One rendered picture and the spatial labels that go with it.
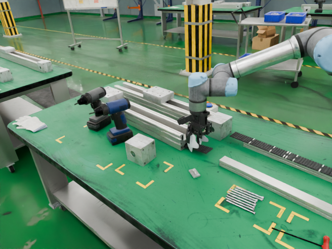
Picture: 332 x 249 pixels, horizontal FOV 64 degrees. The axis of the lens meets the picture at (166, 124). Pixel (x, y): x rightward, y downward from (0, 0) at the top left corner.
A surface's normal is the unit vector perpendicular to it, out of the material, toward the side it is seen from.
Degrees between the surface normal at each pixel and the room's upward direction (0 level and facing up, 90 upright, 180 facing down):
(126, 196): 0
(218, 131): 90
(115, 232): 0
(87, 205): 0
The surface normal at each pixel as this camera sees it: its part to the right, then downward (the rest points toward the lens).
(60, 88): 0.75, 0.29
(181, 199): -0.06, -0.87
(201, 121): -0.71, 0.38
